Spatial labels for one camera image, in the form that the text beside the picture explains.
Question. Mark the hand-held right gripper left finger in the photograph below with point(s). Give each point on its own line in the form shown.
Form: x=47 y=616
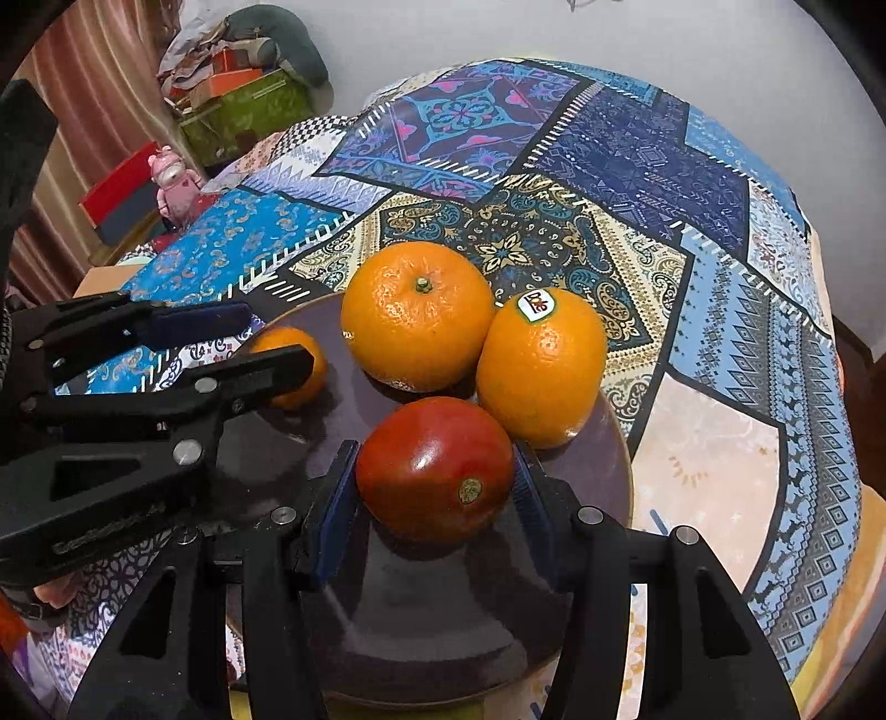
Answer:
x=331 y=516

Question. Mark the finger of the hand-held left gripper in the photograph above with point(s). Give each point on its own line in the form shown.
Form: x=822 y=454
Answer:
x=201 y=322
x=273 y=367

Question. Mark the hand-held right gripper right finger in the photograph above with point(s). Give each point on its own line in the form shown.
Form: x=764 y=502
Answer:
x=536 y=516

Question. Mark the small mandarin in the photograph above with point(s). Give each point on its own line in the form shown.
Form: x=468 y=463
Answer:
x=308 y=377

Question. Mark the red tomato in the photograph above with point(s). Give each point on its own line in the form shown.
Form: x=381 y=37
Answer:
x=432 y=467

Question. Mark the dark round plate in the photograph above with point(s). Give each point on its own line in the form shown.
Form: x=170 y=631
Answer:
x=415 y=623

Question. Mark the striped brown curtain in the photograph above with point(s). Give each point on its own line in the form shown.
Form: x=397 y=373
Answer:
x=83 y=90

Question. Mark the red box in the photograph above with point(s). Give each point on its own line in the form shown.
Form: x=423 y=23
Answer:
x=118 y=190

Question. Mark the orange with white sticker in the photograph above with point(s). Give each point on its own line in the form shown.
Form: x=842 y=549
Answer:
x=543 y=377

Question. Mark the pink toy figure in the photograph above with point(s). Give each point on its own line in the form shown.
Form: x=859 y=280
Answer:
x=173 y=183

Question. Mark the large round orange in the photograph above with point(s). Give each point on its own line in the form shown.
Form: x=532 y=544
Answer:
x=419 y=315

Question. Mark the orange box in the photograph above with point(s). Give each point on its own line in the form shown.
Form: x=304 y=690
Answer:
x=225 y=86

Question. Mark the green patterned box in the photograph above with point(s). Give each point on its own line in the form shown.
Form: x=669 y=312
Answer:
x=242 y=114

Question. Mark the grey cushion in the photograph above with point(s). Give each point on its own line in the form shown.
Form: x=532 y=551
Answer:
x=291 y=41

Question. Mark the blue patchwork tablecloth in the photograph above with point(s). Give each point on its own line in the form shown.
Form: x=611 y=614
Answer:
x=623 y=173

